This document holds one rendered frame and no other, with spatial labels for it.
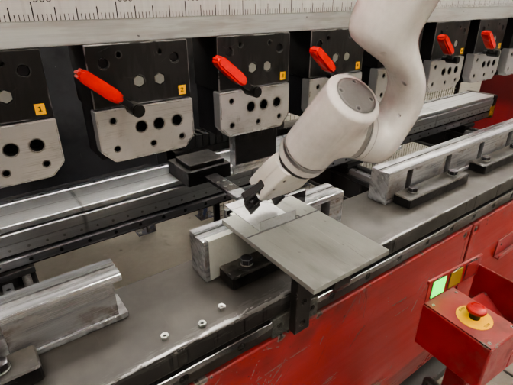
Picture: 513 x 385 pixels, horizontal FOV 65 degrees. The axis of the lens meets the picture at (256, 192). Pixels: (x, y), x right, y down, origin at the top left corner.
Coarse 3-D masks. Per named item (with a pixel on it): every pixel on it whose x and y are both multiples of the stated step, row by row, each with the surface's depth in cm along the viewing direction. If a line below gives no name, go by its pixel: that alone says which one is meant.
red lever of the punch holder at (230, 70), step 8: (216, 56) 61; (216, 64) 61; (224, 64) 60; (232, 64) 61; (224, 72) 61; (232, 72) 62; (240, 72) 63; (232, 80) 64; (240, 80) 63; (248, 88) 65; (256, 88) 65; (256, 96) 66
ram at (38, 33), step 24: (0, 24) 46; (24, 24) 47; (48, 24) 49; (72, 24) 50; (96, 24) 52; (120, 24) 54; (144, 24) 55; (168, 24) 57; (192, 24) 59; (216, 24) 62; (240, 24) 64; (264, 24) 67; (288, 24) 70; (312, 24) 73; (336, 24) 76; (0, 48) 47
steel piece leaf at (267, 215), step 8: (240, 208) 83; (264, 208) 83; (272, 208) 83; (240, 216) 80; (248, 216) 80; (256, 216) 80; (264, 216) 80; (272, 216) 80; (280, 216) 77; (288, 216) 78; (256, 224) 77; (264, 224) 75; (272, 224) 76; (280, 224) 77
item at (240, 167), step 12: (252, 132) 77; (264, 132) 79; (240, 144) 77; (252, 144) 78; (264, 144) 80; (240, 156) 78; (252, 156) 79; (264, 156) 81; (240, 168) 80; (252, 168) 82
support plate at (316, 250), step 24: (312, 216) 80; (264, 240) 73; (288, 240) 73; (312, 240) 73; (336, 240) 73; (360, 240) 73; (288, 264) 66; (312, 264) 66; (336, 264) 66; (360, 264) 66; (312, 288) 61
